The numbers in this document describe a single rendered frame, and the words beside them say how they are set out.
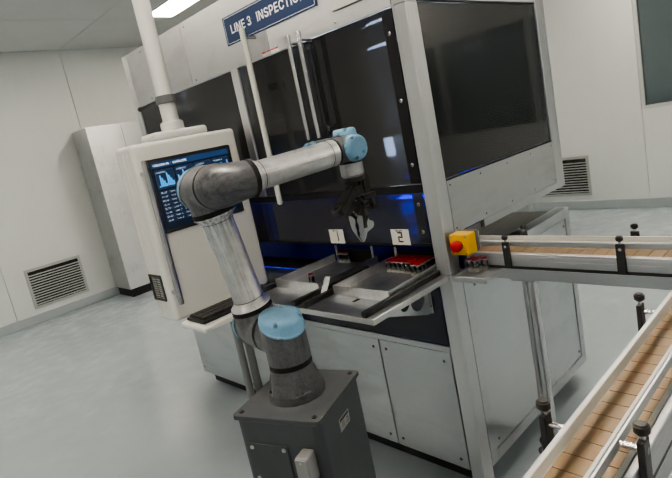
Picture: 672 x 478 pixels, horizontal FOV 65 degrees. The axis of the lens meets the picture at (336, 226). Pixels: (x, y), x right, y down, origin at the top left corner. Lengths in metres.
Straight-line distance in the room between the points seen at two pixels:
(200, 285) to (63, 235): 4.62
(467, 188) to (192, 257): 1.18
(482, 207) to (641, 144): 4.41
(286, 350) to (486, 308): 0.96
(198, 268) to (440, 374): 1.10
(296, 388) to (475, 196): 1.00
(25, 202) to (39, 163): 0.47
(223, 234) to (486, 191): 1.07
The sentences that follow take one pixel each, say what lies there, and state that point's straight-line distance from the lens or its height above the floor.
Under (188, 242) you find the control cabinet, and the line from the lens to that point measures 2.35.
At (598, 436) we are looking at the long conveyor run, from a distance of 0.95.
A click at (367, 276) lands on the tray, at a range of 2.03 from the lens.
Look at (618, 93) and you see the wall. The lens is 6.37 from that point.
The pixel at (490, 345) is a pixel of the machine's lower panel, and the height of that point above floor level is 0.54.
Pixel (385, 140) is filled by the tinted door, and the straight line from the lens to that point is 1.93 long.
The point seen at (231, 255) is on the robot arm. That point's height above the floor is 1.18.
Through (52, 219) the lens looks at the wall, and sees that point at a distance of 6.87.
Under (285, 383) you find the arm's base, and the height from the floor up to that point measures 0.85.
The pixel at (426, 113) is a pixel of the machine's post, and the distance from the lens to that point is 1.81.
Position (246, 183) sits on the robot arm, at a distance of 1.30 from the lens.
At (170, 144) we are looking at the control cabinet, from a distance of 2.34.
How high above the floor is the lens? 1.46
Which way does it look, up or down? 10 degrees down
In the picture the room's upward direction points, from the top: 12 degrees counter-clockwise
